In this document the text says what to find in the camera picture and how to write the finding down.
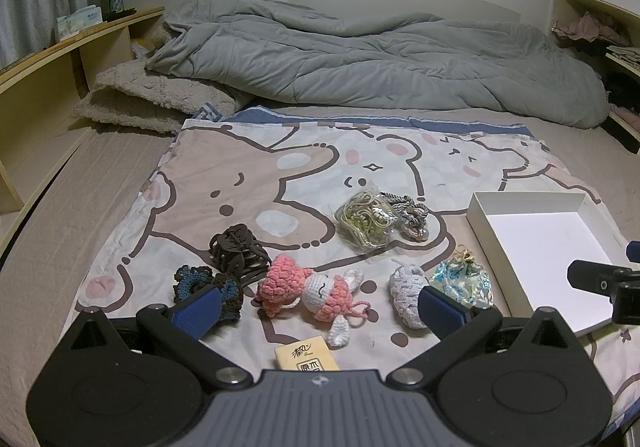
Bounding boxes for tissue pack with blue print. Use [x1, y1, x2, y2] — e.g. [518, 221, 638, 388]
[55, 6, 104, 40]

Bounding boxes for grey braided keychain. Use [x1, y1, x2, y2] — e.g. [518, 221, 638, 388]
[380, 193, 432, 242]

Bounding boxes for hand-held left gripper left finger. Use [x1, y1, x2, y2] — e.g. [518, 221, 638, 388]
[60, 286, 252, 388]

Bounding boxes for brown hair claw clip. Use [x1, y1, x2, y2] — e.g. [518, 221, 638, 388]
[208, 223, 273, 289]

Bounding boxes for beige fluffy blanket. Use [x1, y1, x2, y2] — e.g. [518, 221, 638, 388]
[72, 19, 251, 135]

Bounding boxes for wooden bedside shelf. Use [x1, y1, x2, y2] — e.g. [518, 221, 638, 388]
[0, 7, 166, 258]

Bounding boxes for clear bag of gold chains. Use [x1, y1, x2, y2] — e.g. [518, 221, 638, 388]
[333, 187, 401, 254]

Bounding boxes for grey comforter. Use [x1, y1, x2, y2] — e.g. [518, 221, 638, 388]
[145, 0, 611, 129]

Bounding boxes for wooden shelf with clothes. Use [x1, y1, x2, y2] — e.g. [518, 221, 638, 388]
[550, 0, 640, 155]

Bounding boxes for printed bear blanket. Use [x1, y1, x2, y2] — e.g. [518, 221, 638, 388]
[74, 107, 636, 425]

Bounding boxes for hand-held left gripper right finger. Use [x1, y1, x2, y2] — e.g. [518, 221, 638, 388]
[385, 284, 582, 388]

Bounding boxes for pink crumpled clothes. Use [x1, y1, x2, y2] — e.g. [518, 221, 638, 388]
[552, 12, 632, 44]

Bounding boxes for light blue floral pouch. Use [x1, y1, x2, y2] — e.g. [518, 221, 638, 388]
[429, 247, 495, 312]

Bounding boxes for blue brown crochet scrunchie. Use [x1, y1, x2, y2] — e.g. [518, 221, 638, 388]
[173, 265, 245, 328]

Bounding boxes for pink crochet bunny doll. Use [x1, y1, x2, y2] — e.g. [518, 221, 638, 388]
[251, 254, 372, 349]

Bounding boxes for beige tissue packet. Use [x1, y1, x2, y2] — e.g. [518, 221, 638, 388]
[274, 341, 342, 373]

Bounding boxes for grey curtain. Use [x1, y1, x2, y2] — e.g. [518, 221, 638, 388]
[0, 0, 103, 68]

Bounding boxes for white cardboard box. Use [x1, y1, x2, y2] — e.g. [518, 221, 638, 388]
[466, 191, 632, 339]

